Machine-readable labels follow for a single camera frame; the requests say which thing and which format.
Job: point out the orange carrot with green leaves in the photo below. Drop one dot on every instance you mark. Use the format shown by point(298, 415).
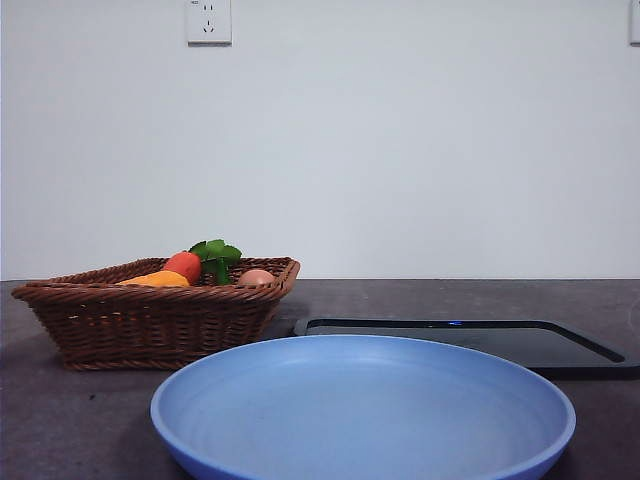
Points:
point(182, 262)

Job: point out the yellow-orange corn cob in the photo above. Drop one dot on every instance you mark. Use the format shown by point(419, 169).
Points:
point(160, 279)

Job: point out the black rectangular tray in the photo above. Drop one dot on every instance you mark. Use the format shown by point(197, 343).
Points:
point(560, 345)

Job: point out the blue round plate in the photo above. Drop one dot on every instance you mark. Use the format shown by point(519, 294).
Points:
point(360, 410)

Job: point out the white wall power socket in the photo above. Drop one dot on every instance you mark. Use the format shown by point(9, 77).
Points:
point(210, 22)

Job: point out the brown woven wicker basket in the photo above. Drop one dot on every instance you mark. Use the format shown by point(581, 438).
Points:
point(150, 325)

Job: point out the white wall plate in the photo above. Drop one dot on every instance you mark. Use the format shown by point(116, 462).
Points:
point(635, 22)

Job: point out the brown egg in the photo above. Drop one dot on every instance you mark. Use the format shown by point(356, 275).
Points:
point(255, 276)

